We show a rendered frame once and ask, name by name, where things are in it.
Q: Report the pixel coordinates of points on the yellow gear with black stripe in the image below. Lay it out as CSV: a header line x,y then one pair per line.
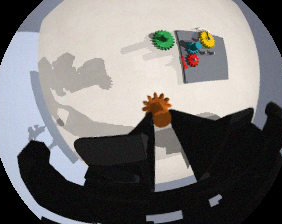
x,y
204,38

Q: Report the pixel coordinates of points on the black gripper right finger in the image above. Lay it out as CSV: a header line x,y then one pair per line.
x,y
203,139

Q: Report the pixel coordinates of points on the orange gear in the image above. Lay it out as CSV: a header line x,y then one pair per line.
x,y
159,108

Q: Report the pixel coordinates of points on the green gear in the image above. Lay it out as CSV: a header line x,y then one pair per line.
x,y
163,39

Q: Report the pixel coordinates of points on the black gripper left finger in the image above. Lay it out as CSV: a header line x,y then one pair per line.
x,y
136,148

